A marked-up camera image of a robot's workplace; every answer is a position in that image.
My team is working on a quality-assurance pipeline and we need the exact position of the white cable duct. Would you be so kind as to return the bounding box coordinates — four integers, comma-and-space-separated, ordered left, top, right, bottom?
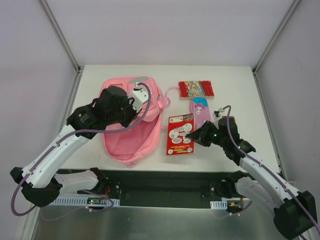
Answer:
210, 200, 228, 210
50, 196, 120, 207

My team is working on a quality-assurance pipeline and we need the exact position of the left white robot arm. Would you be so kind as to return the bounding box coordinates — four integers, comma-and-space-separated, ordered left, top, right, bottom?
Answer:
10, 83, 150, 208

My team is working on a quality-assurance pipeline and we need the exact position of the pink student backpack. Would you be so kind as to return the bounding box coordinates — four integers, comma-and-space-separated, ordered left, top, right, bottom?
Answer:
101, 76, 177, 168

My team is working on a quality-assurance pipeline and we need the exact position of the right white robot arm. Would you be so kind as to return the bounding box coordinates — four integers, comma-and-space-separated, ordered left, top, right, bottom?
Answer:
186, 117, 319, 240

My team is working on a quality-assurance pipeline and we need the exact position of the red comic book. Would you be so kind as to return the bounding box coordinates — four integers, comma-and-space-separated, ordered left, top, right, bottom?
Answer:
166, 113, 195, 156

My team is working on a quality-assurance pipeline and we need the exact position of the red patterned book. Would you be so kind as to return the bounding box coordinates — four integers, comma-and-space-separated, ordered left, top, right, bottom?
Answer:
178, 80, 215, 100

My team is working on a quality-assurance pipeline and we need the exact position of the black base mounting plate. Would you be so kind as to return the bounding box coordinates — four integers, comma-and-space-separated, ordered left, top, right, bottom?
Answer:
47, 167, 253, 210

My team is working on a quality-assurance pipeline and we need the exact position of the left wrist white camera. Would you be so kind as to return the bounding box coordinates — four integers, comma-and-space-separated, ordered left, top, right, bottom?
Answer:
128, 85, 149, 113

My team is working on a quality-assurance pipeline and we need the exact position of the left white cable duct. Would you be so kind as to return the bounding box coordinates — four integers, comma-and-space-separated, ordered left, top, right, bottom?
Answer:
50, 196, 120, 207

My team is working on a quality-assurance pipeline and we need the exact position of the brown leather wallet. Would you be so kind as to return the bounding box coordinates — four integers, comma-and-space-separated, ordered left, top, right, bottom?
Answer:
229, 116, 236, 123

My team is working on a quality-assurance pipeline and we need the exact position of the right white cable duct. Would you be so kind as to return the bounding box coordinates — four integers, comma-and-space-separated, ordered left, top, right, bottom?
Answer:
210, 200, 228, 210

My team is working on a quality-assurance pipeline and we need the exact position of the pink cartoon pencil case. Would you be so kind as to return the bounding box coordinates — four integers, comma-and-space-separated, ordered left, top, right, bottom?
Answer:
190, 97, 212, 130

